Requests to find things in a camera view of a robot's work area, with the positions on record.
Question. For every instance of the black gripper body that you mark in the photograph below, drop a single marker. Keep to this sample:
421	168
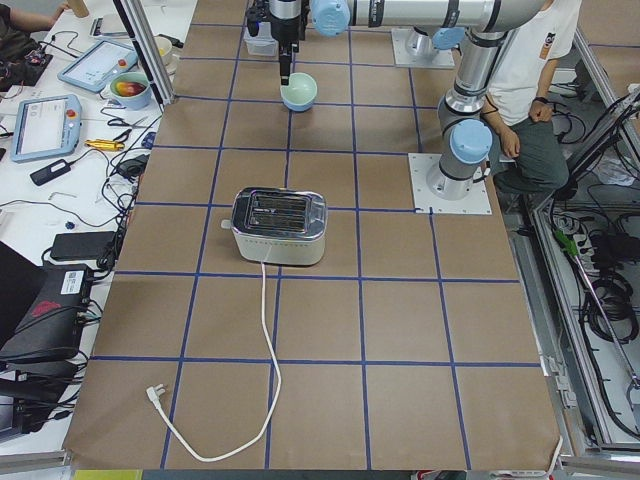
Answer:
286	31

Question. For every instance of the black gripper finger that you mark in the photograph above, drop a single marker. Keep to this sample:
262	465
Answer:
285	61

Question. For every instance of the green bowl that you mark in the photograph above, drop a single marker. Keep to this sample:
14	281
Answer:
300	93

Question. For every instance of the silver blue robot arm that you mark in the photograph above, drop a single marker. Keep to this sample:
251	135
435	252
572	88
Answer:
486	23

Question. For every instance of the bowl with lemon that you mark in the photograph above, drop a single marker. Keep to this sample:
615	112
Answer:
169	58

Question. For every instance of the bowl with mango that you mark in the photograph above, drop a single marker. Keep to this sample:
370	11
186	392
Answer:
130	89

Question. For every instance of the clear plastic container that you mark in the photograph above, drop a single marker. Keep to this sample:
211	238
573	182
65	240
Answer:
263	44

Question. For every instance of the cream silver toaster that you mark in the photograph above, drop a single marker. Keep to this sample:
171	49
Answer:
279	226

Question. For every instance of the seated person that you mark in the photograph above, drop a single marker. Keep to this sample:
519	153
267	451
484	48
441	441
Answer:
525	157

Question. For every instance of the blue teach pendant tablet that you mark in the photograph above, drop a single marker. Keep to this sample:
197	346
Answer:
46	128

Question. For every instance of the black power adapter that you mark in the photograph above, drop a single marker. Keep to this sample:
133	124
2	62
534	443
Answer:
81	246

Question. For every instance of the black computer case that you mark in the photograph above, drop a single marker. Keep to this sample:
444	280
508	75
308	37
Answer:
43	312

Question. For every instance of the aluminium frame post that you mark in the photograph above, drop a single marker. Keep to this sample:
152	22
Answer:
136	24

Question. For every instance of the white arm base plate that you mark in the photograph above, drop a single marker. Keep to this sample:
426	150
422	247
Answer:
435	193

